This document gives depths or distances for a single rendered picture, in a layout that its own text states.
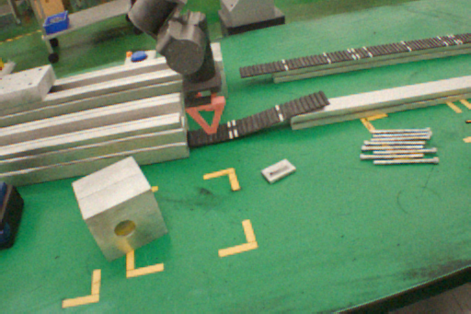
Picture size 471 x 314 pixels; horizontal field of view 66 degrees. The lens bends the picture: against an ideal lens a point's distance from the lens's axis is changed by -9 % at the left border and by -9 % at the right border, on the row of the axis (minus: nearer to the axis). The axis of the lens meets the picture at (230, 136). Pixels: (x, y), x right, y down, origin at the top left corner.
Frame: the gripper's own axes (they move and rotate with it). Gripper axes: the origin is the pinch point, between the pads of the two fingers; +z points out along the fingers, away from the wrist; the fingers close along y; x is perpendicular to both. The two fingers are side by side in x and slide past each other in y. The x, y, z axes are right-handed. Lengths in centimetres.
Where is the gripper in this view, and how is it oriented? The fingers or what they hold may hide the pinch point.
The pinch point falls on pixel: (210, 117)
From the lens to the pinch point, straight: 74.1
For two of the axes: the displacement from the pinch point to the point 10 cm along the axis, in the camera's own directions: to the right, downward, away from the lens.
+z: 1.5, 8.0, 5.9
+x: 9.8, -1.8, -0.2
